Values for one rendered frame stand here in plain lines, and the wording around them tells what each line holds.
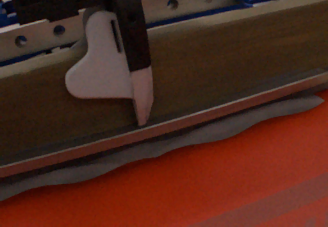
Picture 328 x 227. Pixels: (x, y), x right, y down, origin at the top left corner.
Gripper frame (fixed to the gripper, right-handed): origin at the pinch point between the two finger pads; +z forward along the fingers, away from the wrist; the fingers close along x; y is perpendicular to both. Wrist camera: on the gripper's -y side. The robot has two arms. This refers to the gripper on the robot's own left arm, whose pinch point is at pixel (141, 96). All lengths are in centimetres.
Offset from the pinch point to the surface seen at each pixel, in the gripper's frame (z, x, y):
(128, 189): 4.8, 5.1, 3.2
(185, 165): 4.9, 4.3, -1.7
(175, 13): 0.4, -30.3, -13.4
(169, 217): 4.8, 9.1, 1.2
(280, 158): 4.9, 7.2, -8.6
